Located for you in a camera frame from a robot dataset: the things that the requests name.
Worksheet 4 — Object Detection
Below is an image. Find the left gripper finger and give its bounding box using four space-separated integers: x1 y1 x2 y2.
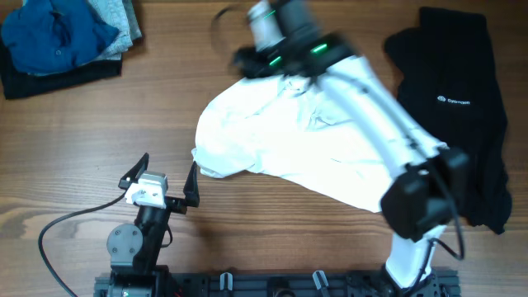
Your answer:
183 162 200 207
118 153 149 190

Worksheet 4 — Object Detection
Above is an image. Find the white t-shirt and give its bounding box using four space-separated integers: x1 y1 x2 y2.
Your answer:
191 76 393 213

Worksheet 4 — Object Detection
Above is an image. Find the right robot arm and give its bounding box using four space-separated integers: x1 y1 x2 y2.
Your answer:
239 1 469 296

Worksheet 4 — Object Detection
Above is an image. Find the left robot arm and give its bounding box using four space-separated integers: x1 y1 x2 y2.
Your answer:
93 153 200 297

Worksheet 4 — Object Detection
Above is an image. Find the black folded garment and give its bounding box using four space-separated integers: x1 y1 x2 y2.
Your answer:
1 42 123 100

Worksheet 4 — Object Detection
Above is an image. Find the light grey folded garment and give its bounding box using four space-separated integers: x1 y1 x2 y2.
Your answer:
88 0 142 61

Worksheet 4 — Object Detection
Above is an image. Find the blue shirt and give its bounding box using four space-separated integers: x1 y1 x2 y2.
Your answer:
1 0 119 74

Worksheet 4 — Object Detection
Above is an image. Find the black garment with logo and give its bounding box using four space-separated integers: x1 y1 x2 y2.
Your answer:
384 7 512 234

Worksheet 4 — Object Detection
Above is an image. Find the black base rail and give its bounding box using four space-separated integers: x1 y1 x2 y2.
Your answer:
93 270 461 297

